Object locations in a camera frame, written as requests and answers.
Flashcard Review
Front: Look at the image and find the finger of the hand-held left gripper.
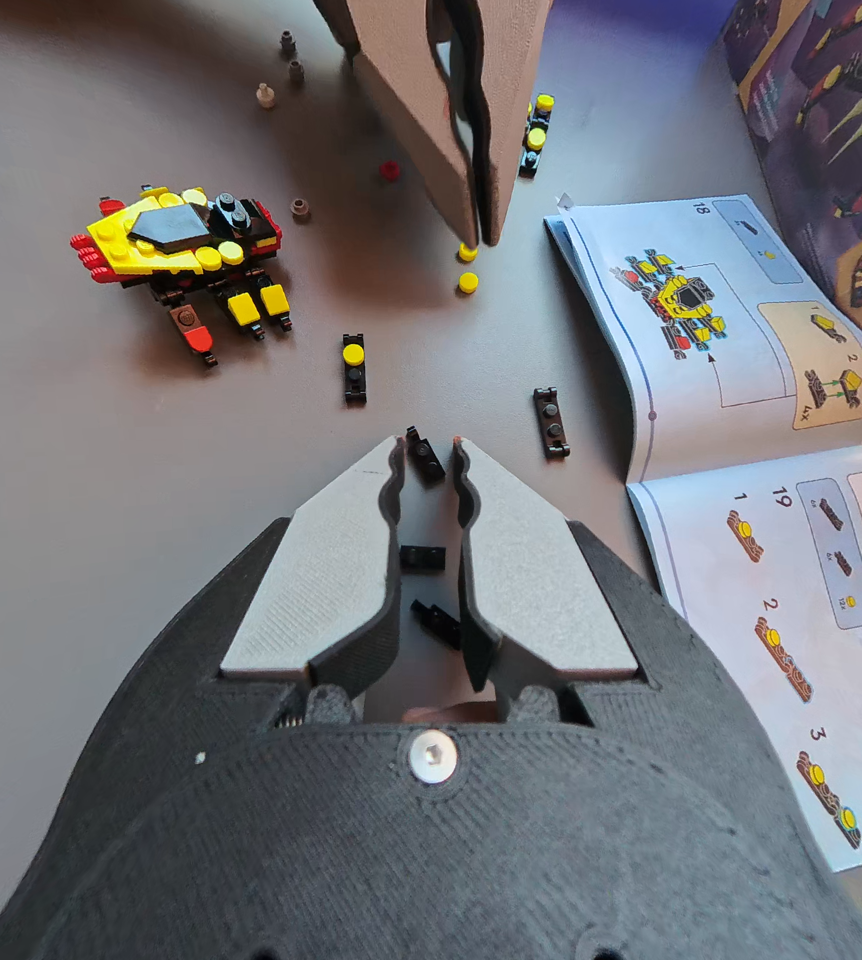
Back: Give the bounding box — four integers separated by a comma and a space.
344, 0, 481, 246
467, 0, 553, 247

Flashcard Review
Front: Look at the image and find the black brick plate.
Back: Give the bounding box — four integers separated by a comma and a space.
341, 332, 369, 406
533, 387, 571, 460

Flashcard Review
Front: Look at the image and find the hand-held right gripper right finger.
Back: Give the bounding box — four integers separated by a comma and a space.
452, 437, 640, 721

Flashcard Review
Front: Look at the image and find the purple toy set box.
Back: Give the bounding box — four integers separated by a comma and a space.
723, 0, 862, 365

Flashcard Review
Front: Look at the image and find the open instruction booklet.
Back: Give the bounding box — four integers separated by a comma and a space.
543, 191, 862, 875

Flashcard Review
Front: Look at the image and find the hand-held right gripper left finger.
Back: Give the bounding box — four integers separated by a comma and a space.
219, 435, 406, 702

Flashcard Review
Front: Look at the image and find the yellow black toy brick model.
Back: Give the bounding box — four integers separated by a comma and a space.
69, 183, 295, 369

